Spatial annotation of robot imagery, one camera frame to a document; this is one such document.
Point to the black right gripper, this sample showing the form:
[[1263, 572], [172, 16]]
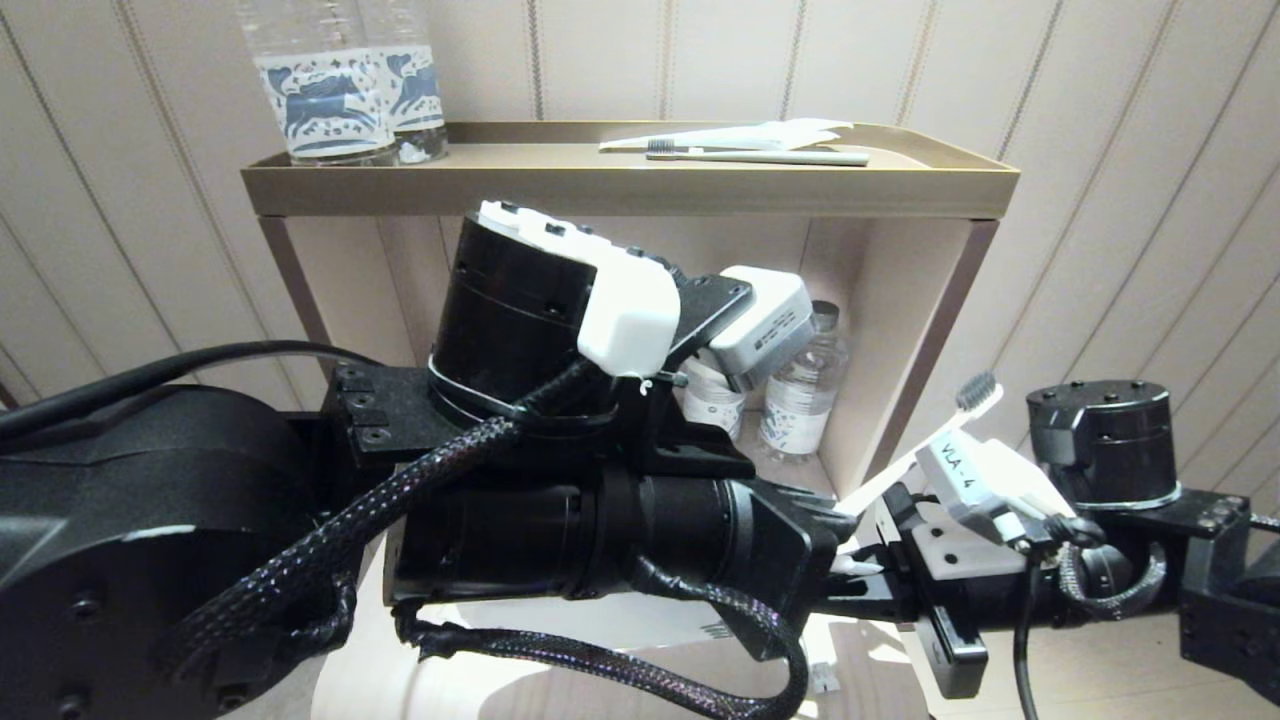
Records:
[[940, 640]]

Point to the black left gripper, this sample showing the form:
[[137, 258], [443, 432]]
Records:
[[790, 580]]

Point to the white toothbrush dark bristles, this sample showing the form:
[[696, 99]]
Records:
[[900, 470]]

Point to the small white toothpaste tube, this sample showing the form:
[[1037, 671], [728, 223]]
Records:
[[820, 680]]

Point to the white blue patterned pouch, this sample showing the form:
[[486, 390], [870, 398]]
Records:
[[600, 618]]

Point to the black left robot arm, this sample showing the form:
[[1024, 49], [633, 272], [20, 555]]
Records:
[[200, 520]]

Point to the small clear water bottle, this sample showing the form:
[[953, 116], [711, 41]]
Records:
[[800, 400], [710, 405]]

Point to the beige wooden shelf cabinet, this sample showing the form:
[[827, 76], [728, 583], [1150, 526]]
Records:
[[900, 300]]

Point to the grey-green toothbrush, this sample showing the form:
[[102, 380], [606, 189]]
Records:
[[780, 158]]

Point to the white paper wrapper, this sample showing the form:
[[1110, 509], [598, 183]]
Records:
[[770, 135]]

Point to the large blue-label water bottle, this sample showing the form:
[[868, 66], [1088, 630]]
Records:
[[330, 110], [420, 90]]

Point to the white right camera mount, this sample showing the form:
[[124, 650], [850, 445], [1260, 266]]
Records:
[[950, 555]]

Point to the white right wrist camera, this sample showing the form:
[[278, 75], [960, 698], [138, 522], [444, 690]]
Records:
[[985, 480]]

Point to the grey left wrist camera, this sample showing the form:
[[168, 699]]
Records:
[[765, 330]]

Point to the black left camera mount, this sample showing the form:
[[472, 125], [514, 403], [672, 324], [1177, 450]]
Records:
[[710, 305]]

